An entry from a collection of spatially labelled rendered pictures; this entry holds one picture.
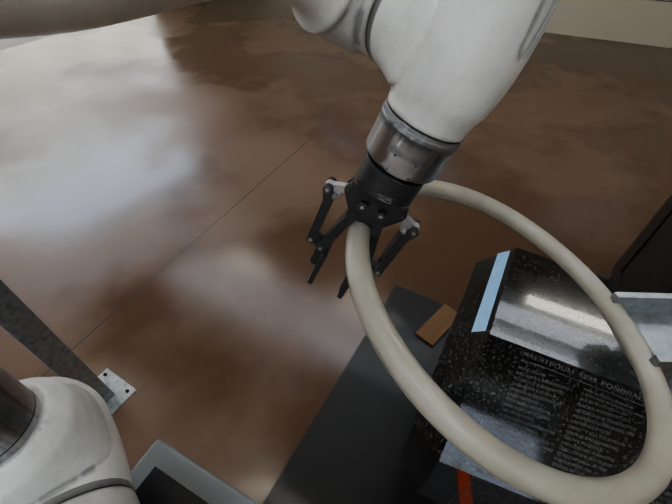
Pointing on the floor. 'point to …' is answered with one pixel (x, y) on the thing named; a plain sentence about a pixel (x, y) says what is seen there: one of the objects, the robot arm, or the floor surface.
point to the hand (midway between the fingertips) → (334, 271)
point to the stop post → (104, 385)
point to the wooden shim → (437, 325)
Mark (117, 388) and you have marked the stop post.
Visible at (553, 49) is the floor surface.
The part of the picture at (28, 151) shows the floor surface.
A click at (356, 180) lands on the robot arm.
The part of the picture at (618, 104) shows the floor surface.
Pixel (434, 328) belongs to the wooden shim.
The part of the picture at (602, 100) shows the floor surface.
